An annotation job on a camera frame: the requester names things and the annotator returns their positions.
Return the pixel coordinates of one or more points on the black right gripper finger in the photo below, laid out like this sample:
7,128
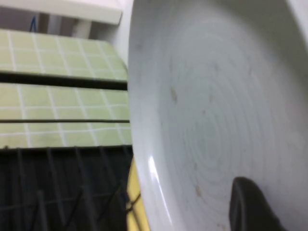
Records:
247,207

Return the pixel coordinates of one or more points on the grey round plate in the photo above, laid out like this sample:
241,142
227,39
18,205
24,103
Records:
216,108

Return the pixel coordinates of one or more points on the yellow round plate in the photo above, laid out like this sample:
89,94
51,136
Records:
134,183

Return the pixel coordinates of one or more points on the green checked tablecloth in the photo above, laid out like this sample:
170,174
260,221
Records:
60,101

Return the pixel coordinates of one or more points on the white side table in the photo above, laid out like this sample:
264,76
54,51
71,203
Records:
72,9

